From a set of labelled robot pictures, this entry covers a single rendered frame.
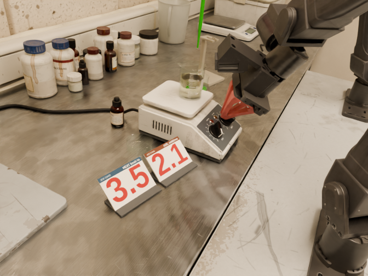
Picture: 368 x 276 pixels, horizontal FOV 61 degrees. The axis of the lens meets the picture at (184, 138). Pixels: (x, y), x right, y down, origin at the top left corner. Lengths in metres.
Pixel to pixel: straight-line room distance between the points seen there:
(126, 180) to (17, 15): 0.58
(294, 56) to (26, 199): 0.49
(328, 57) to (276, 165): 1.44
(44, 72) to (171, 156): 0.40
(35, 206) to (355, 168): 0.46
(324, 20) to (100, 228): 0.44
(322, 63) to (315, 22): 1.56
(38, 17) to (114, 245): 0.71
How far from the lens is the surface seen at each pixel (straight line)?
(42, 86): 0.84
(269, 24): 0.62
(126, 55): 1.02
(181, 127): 0.62
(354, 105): 1.02
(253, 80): 0.58
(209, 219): 0.52
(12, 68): 0.92
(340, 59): 2.05
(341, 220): 0.45
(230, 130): 0.67
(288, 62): 0.57
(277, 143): 0.74
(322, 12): 0.50
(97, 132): 0.70
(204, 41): 0.96
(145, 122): 0.67
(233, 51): 0.55
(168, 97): 0.66
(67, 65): 0.89
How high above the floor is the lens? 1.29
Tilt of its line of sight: 34 degrees down
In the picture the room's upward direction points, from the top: 7 degrees clockwise
